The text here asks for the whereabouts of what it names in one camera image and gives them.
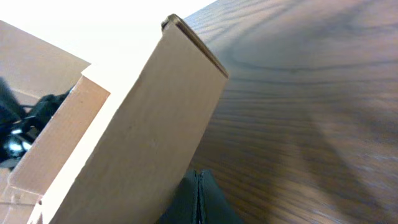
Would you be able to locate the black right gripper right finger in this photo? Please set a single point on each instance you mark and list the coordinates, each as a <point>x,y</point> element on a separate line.
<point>213,205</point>

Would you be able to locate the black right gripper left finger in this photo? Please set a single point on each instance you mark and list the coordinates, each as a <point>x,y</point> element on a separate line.
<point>184,206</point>

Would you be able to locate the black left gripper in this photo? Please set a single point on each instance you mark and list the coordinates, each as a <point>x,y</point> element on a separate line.
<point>22,124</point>

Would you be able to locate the cardboard box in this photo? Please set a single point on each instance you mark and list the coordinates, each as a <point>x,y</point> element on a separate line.
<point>96,162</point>

